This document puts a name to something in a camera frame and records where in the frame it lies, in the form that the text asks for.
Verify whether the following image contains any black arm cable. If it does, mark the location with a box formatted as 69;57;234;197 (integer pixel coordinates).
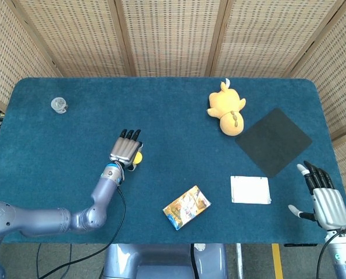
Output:
316;229;346;279
34;171;127;279

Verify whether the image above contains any white flat box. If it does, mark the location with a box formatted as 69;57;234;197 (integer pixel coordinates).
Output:
230;175;272;205

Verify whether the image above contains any black mouse pad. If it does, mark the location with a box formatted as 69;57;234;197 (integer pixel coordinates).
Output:
235;108;313;178

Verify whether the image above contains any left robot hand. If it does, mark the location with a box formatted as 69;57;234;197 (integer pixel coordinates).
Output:
109;128;144;171

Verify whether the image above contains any blue table cloth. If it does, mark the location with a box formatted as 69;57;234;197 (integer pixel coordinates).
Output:
0;76;346;244

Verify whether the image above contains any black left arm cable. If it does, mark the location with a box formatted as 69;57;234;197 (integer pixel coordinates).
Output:
34;171;127;279

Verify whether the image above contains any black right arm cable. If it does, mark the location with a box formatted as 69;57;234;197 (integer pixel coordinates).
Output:
316;229;346;279

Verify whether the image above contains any robot torso base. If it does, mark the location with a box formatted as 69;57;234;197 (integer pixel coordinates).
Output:
100;242;229;279

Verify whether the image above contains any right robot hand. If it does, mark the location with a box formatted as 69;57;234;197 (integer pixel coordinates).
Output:
288;160;346;232

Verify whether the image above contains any yellow plush toy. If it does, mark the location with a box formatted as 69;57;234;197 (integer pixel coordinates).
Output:
206;78;247;137

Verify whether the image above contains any colourful snack packet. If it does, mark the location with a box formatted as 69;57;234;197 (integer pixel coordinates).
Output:
162;185;212;231

